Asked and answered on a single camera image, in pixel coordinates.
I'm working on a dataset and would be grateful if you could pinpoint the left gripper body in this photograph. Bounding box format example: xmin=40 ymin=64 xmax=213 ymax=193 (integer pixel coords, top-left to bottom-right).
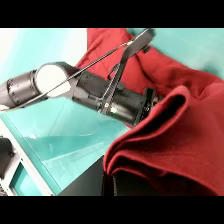
xmin=97 ymin=83 xmax=160 ymax=129

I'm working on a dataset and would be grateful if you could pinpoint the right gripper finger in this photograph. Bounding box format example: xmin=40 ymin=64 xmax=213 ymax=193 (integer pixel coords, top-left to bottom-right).
xmin=59 ymin=155 xmax=105 ymax=197

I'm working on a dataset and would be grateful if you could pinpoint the red garment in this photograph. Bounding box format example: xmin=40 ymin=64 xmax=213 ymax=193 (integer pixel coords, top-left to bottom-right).
xmin=75 ymin=27 xmax=224 ymax=197

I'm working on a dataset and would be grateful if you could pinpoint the silver frame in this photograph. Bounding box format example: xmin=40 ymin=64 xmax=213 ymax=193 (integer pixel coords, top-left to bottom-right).
xmin=0 ymin=114 xmax=56 ymax=197

